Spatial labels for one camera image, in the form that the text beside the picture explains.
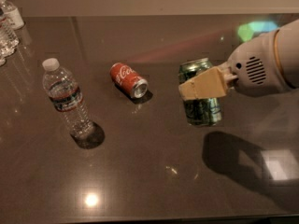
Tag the green soda can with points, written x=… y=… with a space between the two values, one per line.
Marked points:
x=205 y=112

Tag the clear plastic water bottle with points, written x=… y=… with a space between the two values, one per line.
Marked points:
x=67 y=98

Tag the clear bottle with red label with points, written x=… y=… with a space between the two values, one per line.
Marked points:
x=6 y=32

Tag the red Coca-Cola can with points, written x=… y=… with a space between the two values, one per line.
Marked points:
x=128 y=80

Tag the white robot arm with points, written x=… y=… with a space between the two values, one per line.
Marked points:
x=267 y=64

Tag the white labelled bottle at back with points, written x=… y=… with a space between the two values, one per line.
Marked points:
x=12 y=13

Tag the clear bottle at left edge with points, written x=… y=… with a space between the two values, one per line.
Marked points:
x=6 y=49

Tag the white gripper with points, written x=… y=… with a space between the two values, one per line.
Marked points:
x=252 y=66

